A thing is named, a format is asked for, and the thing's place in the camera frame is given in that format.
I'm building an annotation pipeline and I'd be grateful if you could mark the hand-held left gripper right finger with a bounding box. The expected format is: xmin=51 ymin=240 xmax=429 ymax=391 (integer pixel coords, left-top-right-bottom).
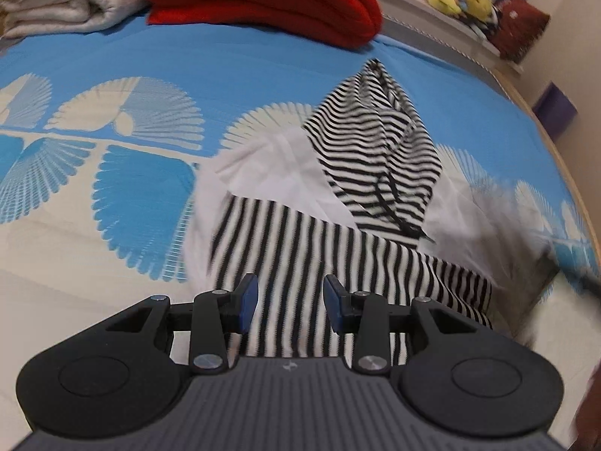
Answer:
xmin=323 ymin=275 xmax=475 ymax=375

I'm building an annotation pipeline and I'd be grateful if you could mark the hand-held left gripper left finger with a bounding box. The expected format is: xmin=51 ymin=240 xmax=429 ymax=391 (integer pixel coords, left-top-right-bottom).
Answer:
xmin=106 ymin=273 xmax=259 ymax=375

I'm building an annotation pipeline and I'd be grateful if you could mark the black white striped hooded garment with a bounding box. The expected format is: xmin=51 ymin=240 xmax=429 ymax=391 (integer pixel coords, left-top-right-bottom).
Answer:
xmin=181 ymin=59 xmax=559 ymax=369

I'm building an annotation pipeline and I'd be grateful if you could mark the blue patterned bed sheet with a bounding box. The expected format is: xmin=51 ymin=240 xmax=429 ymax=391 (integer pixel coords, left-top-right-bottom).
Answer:
xmin=0 ymin=7 xmax=601 ymax=451

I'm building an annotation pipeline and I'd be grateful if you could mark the white windowsill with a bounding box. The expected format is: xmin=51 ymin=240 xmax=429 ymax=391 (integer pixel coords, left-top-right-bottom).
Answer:
xmin=376 ymin=0 xmax=524 ymax=76

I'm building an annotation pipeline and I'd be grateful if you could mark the red folded blanket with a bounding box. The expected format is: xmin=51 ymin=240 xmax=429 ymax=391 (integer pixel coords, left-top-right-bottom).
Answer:
xmin=145 ymin=0 xmax=383 ymax=50

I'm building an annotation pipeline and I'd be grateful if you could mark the black white striped plush toy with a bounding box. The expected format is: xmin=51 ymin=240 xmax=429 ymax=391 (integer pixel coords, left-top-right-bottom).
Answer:
xmin=473 ymin=8 xmax=502 ymax=42

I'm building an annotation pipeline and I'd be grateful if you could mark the dark red cushion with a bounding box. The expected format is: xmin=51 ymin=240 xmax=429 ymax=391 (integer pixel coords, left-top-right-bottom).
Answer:
xmin=491 ymin=0 xmax=551 ymax=64

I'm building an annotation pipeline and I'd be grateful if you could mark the yellow bear plush toy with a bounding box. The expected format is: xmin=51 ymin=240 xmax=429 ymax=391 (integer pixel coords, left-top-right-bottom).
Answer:
xmin=458 ymin=0 xmax=495 ymax=23

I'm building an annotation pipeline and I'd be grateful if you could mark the wooden bed frame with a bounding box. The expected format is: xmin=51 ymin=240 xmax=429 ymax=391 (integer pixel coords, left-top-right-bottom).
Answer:
xmin=491 ymin=67 xmax=601 ymax=264

